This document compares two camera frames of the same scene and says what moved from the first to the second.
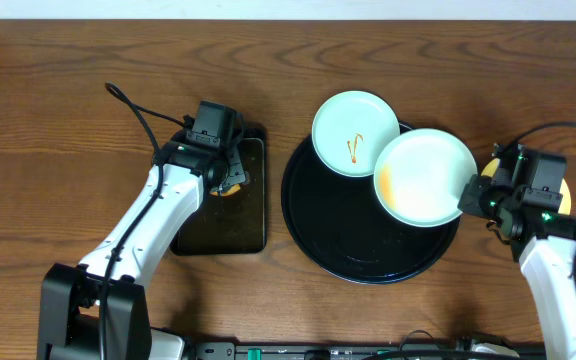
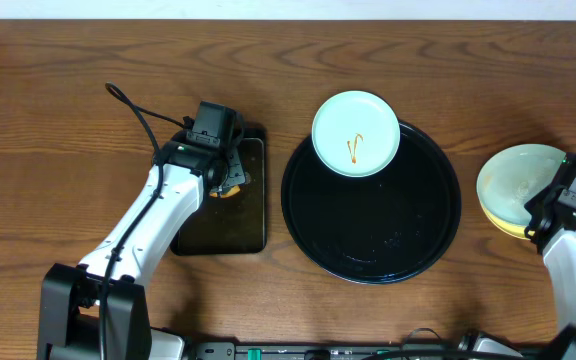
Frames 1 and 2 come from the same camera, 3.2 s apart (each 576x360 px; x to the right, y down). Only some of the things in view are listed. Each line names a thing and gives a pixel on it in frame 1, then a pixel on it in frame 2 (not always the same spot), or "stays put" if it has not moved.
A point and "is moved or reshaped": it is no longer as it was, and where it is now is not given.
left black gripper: x=235 y=176 stays put
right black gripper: x=470 y=202 to x=541 y=196
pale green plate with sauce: x=419 y=176 is moved or reshaped
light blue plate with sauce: x=349 y=130 stays put
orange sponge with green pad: x=218 y=190 stays put
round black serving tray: x=340 y=227 stays put
